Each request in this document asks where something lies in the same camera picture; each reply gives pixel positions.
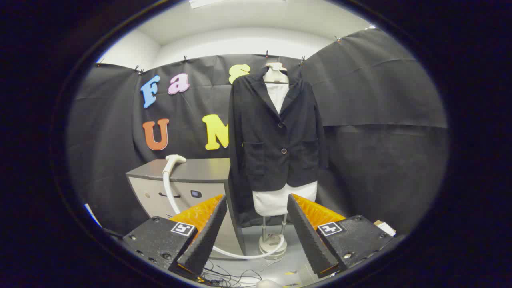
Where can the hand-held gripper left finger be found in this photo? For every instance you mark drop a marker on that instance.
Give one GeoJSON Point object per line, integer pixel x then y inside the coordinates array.
{"type": "Point", "coordinates": [208, 236]}

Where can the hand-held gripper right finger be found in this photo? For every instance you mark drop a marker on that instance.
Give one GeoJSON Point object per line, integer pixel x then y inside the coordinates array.
{"type": "Point", "coordinates": [308, 240]}

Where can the white garment steamer head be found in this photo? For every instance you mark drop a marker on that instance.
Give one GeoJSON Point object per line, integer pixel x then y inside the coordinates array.
{"type": "Point", "coordinates": [176, 158]}

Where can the black blazer jacket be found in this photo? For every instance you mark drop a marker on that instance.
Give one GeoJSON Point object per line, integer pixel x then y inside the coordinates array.
{"type": "Point", "coordinates": [272, 160]}

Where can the white round base with poles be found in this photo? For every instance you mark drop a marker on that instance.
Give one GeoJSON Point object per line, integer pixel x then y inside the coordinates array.
{"type": "Point", "coordinates": [272, 242]}

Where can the white dress form torso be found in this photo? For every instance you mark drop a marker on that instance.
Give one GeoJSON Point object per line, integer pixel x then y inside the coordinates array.
{"type": "Point", "coordinates": [280, 200]}

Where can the grey cabinet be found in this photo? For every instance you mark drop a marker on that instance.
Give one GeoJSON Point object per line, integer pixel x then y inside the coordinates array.
{"type": "Point", "coordinates": [200, 170]}

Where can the cardboard box with white label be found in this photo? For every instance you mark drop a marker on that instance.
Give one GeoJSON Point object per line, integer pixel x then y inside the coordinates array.
{"type": "Point", "coordinates": [386, 228]}

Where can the black backdrop cloth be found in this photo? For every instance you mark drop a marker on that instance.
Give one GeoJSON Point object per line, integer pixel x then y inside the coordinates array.
{"type": "Point", "coordinates": [380, 100]}

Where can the row of backdrop clips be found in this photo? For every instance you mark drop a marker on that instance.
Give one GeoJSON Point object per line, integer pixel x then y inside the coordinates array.
{"type": "Point", "coordinates": [266, 53]}

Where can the ceiling light panel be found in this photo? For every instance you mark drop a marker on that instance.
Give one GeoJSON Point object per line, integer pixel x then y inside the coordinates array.
{"type": "Point", "coordinates": [200, 3]}

